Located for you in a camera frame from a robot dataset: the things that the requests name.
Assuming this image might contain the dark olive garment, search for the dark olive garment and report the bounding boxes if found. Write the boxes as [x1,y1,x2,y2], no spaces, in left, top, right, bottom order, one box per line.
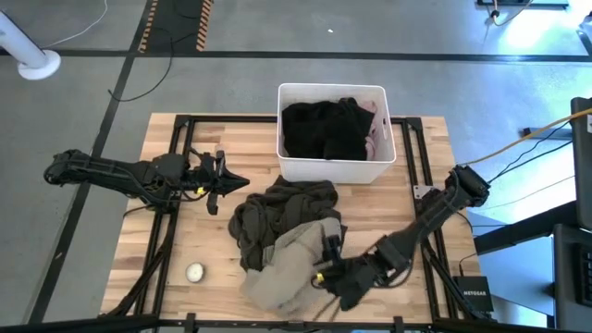
[228,174,348,273]

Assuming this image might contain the white floor cable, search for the white floor cable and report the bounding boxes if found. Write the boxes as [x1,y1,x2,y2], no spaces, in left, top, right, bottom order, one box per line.
[40,0,109,50]

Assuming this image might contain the black side desk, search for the black side desk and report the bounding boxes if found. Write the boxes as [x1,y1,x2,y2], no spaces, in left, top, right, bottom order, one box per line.
[472,201,592,332]

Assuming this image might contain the black garment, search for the black garment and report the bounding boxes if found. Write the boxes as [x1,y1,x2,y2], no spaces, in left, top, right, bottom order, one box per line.
[281,101,341,159]

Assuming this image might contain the navy blue garment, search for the navy blue garment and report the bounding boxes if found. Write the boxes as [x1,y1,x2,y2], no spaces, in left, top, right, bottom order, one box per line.
[322,96,376,162]

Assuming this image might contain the beige garment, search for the beige garment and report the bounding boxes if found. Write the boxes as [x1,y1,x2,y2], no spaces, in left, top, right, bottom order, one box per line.
[239,216,346,320]

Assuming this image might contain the thin black cable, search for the thin black cable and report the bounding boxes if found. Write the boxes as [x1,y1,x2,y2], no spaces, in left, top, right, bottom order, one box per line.
[487,120,574,184]

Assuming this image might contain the black equipment tower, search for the black equipment tower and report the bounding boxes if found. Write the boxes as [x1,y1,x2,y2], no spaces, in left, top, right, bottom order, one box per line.
[569,96,592,232]

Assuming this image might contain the pink garment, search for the pink garment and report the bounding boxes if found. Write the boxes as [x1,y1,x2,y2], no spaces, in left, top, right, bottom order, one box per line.
[360,98,389,162]

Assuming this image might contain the white plastic bin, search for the white plastic bin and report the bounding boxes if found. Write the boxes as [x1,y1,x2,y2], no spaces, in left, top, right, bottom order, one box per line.
[276,82,398,185]

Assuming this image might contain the silver mounting plate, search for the silver mounting plate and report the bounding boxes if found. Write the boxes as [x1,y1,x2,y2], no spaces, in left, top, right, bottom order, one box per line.
[413,183,435,201]

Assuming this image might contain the hazard striped floor mat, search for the hazard striped floor mat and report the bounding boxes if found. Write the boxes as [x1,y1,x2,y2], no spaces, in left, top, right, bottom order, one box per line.
[137,0,215,53]

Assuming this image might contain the thin white cable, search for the thin white cable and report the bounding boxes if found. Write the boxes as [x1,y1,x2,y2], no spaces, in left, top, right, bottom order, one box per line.
[478,174,575,212]

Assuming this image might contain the black metal table frame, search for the black metal table frame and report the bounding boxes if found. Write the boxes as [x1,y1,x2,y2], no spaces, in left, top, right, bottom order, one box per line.
[99,114,499,325]

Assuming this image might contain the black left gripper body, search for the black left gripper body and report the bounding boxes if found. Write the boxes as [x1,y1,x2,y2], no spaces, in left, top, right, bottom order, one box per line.
[187,148,228,216]

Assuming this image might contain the black Netgear network switch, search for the black Netgear network switch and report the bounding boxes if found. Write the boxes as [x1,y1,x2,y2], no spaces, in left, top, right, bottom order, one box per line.
[451,275,495,314]

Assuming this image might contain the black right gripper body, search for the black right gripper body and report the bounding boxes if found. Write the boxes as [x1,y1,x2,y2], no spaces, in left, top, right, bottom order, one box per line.
[325,234,400,312]

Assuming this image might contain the black keyboard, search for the black keyboard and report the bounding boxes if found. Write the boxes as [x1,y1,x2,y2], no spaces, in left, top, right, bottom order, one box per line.
[574,242,592,307]

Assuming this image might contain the black switch cable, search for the black switch cable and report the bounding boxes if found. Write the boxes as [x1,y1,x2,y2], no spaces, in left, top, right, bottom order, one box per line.
[457,252,478,278]

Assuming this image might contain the black aluminium crossbar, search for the black aluminium crossbar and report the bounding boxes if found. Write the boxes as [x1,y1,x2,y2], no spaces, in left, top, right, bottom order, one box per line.
[0,314,592,333]

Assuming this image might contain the round white puck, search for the round white puck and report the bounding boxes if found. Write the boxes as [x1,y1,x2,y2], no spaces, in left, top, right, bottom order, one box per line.
[184,262,206,284]

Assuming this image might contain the white pole stand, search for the white pole stand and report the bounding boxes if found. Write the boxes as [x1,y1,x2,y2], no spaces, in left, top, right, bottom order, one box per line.
[0,8,62,81]

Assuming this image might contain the yellow cable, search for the yellow cable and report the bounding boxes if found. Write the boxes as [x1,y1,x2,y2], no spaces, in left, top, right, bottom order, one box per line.
[462,106,592,167]

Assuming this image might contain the black floor cable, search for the black floor cable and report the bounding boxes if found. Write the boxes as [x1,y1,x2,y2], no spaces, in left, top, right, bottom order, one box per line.
[106,25,204,103]

